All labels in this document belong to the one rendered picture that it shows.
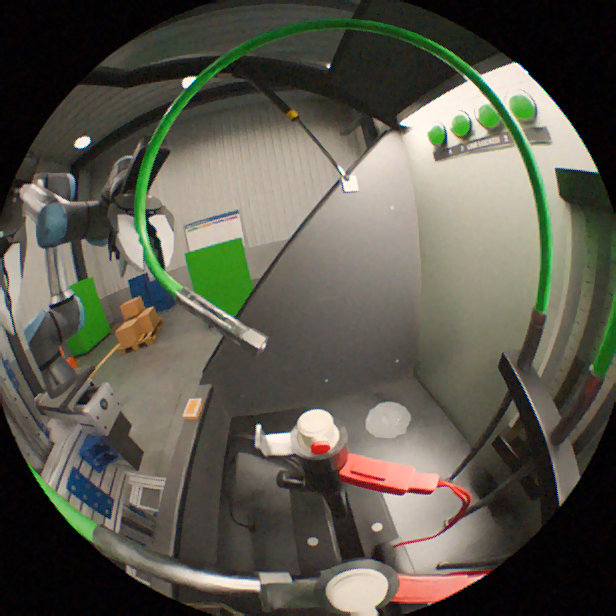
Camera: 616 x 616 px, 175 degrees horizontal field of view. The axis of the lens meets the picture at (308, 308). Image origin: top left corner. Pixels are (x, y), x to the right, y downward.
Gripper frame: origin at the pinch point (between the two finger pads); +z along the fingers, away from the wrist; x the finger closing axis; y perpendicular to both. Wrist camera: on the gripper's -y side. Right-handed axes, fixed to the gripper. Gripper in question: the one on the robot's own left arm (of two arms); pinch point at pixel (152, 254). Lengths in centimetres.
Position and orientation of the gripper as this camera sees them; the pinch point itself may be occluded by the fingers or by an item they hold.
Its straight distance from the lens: 23.1
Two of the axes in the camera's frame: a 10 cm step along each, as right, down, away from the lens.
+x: -4.9, 1.8, -8.6
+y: -5.9, 6.5, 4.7
